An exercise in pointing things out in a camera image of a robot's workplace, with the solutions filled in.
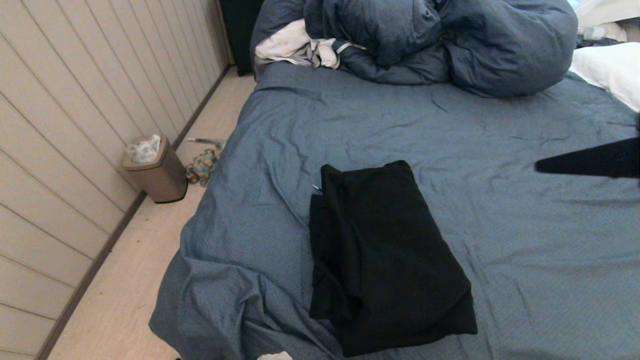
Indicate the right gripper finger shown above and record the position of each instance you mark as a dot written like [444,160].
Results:
[610,169]
[610,152]

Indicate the black hoodie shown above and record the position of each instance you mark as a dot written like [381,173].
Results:
[390,260]

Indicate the white pillow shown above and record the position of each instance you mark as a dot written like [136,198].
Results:
[615,70]

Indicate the beige crumpled item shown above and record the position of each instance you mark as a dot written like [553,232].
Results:
[600,32]

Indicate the white blanket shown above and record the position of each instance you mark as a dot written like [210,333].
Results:
[610,10]

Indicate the dark blue duvet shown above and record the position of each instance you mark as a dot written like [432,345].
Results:
[500,50]

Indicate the blue-sheeted bed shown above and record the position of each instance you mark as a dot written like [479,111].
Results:
[350,125]

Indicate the crumpled white garment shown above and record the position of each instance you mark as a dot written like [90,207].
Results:
[285,45]

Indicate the small white object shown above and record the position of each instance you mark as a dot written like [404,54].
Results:
[275,356]

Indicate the black cabinet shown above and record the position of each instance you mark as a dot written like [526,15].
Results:
[240,30]

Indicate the thin metal stick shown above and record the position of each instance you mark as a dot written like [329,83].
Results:
[205,141]

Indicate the brown trash bin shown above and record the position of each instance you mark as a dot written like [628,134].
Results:
[165,182]

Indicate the clear plastic bin bag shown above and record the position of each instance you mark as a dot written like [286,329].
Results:
[145,150]

